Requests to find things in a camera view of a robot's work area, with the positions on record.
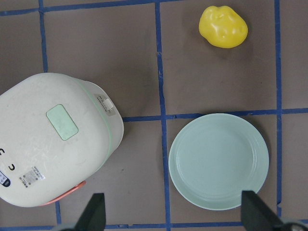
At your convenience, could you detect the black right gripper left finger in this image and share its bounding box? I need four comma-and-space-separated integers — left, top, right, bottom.
73, 193, 106, 231

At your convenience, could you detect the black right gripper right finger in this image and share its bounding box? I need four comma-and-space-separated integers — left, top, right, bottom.
241, 191, 283, 231

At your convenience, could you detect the white toy rice cooker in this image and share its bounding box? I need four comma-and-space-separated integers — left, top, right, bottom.
0, 73, 124, 207

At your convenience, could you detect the green plate right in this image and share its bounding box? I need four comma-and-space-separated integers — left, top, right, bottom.
168, 113, 270, 211

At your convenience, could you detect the yellow toy bell pepper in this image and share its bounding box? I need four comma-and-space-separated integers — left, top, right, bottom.
199, 6, 248, 49

